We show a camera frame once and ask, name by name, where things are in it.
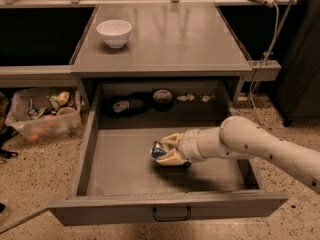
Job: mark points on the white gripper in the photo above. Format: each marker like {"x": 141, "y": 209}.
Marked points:
{"x": 189, "y": 146}

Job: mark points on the blue silver redbull can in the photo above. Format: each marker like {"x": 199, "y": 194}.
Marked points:
{"x": 157, "y": 150}

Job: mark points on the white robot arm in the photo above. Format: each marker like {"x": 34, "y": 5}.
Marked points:
{"x": 239, "y": 138}

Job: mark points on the grey open top drawer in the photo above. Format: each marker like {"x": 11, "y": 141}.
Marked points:
{"x": 117, "y": 181}

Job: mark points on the black tape roll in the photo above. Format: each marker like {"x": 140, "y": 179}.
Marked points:
{"x": 162, "y": 100}

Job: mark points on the crumpled white paper right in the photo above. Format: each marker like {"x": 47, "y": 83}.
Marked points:
{"x": 208, "y": 98}

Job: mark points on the black cloth with label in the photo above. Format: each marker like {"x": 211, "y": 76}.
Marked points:
{"x": 127, "y": 106}

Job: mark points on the grey cabinet desk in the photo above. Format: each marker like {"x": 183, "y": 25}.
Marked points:
{"x": 186, "y": 39}

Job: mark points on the white ceramic bowl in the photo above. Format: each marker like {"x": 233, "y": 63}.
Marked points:
{"x": 115, "y": 33}

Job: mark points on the dark rolling cabinet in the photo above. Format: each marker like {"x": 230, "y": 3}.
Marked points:
{"x": 297, "y": 88}

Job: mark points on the clear plastic bin of items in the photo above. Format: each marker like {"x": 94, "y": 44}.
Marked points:
{"x": 39, "y": 113}

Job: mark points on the black drawer handle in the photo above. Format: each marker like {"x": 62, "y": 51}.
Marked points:
{"x": 171, "y": 214}

